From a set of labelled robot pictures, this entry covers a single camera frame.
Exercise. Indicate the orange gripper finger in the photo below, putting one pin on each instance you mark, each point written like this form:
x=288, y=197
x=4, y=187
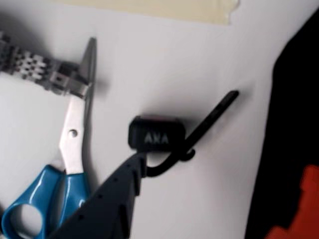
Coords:
x=309, y=211

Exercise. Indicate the black AXA bike light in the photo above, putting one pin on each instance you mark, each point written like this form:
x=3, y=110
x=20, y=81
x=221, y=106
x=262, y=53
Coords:
x=154, y=135

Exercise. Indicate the silver metal watch band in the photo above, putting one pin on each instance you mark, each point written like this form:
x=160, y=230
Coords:
x=32, y=67

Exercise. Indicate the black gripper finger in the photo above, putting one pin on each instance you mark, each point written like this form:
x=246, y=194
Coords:
x=112, y=199

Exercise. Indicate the long beige masking tape strip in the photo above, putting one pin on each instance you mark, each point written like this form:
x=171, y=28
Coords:
x=149, y=10

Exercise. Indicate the black fabric bag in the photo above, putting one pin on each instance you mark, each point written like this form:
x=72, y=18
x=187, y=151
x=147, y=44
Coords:
x=294, y=112

